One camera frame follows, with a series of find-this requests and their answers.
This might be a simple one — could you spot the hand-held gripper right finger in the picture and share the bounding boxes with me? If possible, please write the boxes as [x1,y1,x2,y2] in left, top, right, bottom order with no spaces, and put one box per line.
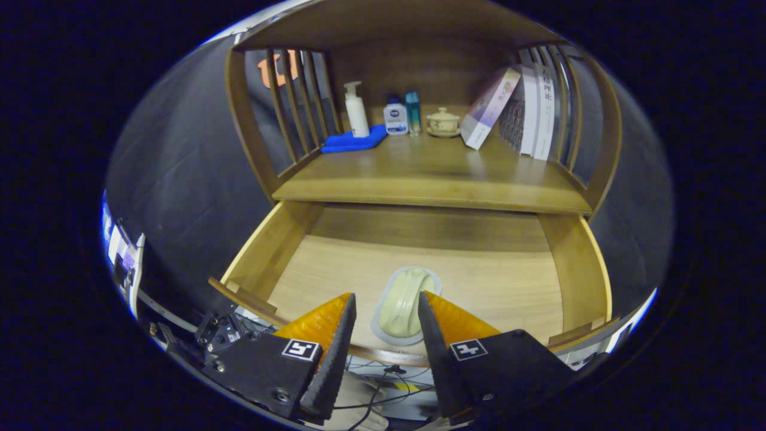
[417,291,578,426]

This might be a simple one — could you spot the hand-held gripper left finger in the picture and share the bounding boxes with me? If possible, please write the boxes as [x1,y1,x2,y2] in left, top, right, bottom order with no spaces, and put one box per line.
[200,292,358,420]

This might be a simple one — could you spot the wooden drawer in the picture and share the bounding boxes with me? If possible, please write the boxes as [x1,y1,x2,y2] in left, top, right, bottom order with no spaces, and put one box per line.
[208,201,620,367]

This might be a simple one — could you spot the wooden countertop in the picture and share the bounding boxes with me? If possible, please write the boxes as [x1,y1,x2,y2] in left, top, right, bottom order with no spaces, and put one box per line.
[272,133,593,216]

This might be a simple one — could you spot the wooden cabinet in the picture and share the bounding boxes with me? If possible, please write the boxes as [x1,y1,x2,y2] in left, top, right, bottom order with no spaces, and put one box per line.
[224,0,623,217]

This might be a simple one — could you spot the blue folded cloth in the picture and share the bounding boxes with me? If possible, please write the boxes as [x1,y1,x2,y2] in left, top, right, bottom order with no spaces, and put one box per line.
[321,125,388,154]

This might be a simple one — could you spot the white device with screen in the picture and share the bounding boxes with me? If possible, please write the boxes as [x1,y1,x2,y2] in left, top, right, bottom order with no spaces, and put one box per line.
[102,192,147,321]

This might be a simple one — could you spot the beige lidded tea cup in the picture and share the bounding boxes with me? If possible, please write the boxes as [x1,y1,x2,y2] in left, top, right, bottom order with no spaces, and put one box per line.
[426,107,461,138]

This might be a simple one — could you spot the black backdrop cloth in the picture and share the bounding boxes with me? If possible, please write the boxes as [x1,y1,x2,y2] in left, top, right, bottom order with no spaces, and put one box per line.
[105,36,674,336]

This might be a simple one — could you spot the white pump bottle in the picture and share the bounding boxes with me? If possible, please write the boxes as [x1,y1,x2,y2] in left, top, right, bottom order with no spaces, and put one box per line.
[344,81,370,138]

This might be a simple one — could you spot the grey patterned book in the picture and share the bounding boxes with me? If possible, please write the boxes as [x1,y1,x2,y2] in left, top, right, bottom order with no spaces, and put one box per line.
[498,90,525,154]

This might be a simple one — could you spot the small white blue-capped bottle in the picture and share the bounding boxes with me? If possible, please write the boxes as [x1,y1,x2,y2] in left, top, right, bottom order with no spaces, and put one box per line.
[383,96,409,136]

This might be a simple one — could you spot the teal slim bottle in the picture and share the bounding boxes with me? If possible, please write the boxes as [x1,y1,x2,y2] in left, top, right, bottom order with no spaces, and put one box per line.
[405,91,422,135]

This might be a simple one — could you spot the pink and white book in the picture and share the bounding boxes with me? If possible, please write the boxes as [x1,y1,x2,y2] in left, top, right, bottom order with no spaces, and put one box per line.
[460,67,522,150]

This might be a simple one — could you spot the plain white book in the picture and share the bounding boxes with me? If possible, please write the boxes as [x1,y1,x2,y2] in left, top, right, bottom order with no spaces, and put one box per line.
[519,65,539,157]

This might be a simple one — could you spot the white book with black print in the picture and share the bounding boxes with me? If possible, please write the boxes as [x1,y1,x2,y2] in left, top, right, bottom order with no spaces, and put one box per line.
[533,63,556,161]

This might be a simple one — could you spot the black cables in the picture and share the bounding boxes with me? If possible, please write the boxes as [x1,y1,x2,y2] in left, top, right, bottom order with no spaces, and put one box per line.
[335,356,437,431]

